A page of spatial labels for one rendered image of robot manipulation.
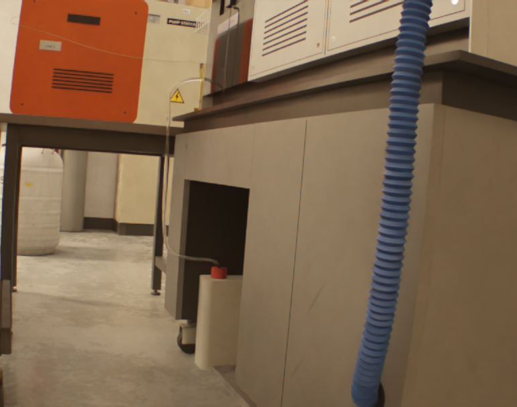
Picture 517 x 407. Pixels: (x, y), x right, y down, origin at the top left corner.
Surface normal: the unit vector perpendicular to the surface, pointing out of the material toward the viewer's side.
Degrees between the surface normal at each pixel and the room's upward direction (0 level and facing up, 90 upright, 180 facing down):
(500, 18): 90
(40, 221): 90
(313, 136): 90
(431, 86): 90
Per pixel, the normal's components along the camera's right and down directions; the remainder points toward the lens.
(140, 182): 0.39, 0.09
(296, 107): -0.92, -0.05
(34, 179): 0.60, 0.11
